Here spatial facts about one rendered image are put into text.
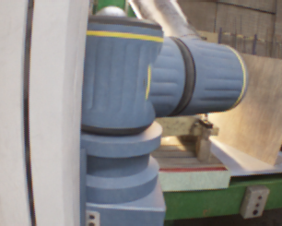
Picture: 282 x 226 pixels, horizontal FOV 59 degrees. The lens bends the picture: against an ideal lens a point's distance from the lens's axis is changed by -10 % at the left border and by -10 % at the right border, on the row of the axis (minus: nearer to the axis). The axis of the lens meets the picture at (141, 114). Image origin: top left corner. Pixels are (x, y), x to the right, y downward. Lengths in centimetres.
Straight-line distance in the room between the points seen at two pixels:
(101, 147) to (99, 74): 13
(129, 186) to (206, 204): 117
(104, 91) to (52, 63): 24
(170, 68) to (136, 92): 9
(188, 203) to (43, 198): 136
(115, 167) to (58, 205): 25
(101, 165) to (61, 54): 32
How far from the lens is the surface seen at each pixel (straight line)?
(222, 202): 172
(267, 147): 186
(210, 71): 64
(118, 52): 48
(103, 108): 50
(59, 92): 26
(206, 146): 161
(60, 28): 26
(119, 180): 55
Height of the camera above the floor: 146
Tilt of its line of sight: 14 degrees down
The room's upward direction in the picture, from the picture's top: 6 degrees clockwise
